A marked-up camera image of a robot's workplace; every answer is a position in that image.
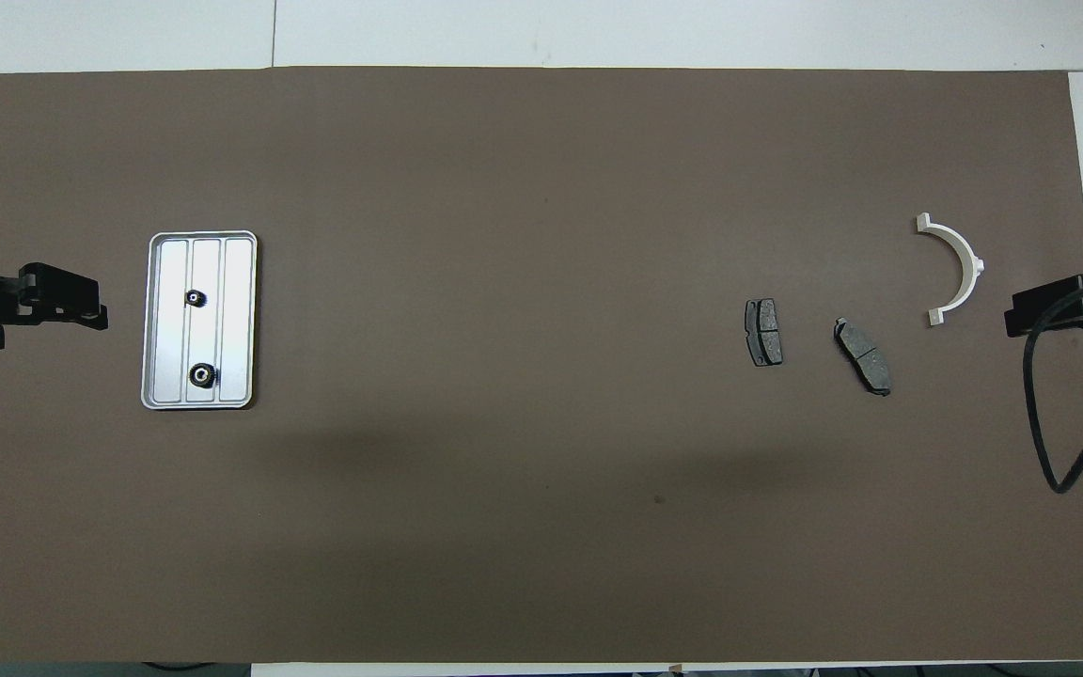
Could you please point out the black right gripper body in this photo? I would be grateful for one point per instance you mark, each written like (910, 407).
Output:
(1073, 303)

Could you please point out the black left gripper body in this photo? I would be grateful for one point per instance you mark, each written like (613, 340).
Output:
(39, 296)

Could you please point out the small black bearing gear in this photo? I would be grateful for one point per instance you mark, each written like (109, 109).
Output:
(195, 298)

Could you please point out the large black bearing gear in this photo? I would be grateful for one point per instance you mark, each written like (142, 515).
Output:
(201, 375)

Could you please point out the silver metal tray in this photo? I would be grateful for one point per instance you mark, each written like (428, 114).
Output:
(236, 282)

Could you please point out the elongated grey brake pad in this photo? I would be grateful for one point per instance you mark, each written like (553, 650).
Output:
(864, 357)

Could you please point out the rectangular grey brake pad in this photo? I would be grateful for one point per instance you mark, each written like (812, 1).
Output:
(765, 334)

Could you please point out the brown table mat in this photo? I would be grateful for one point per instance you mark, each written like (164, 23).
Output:
(541, 169)

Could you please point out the white semicircular plastic bracket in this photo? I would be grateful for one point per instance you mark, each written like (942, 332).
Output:
(960, 246)

